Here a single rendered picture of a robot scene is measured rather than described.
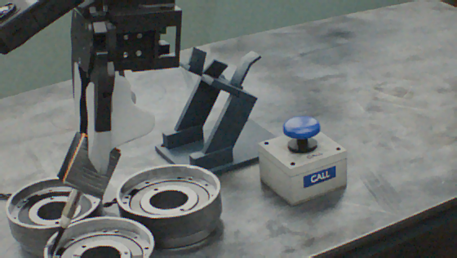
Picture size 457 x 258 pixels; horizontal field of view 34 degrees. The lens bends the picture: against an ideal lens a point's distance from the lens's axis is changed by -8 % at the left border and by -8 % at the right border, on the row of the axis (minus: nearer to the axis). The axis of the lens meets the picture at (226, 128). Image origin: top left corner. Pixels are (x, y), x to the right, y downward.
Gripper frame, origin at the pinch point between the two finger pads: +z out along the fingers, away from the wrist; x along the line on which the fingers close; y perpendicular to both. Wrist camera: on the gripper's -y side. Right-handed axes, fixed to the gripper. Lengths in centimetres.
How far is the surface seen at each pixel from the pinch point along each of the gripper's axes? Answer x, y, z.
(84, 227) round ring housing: 0.8, -0.6, 8.1
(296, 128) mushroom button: 1.7, 22.3, 0.9
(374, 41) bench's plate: 36, 57, 4
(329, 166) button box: -0.8, 25.2, 4.6
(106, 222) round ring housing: 0.3, 1.6, 7.6
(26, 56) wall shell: 163, 23, 43
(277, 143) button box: 4.9, 21.9, 3.9
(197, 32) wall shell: 165, 81, 41
